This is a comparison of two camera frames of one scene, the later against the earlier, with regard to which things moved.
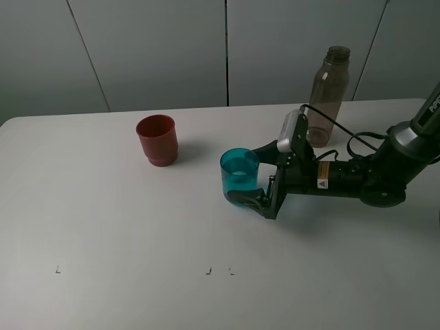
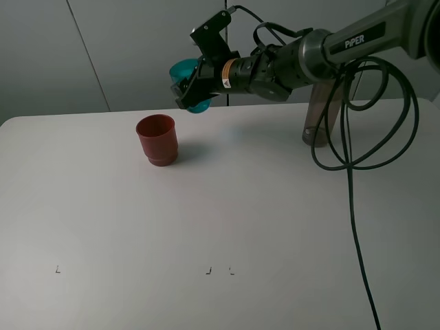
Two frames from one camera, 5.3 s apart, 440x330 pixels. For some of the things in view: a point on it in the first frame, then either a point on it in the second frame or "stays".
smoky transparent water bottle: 328,90 stays
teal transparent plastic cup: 239,170 -> 181,71
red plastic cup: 158,135 stays
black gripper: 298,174 -> 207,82
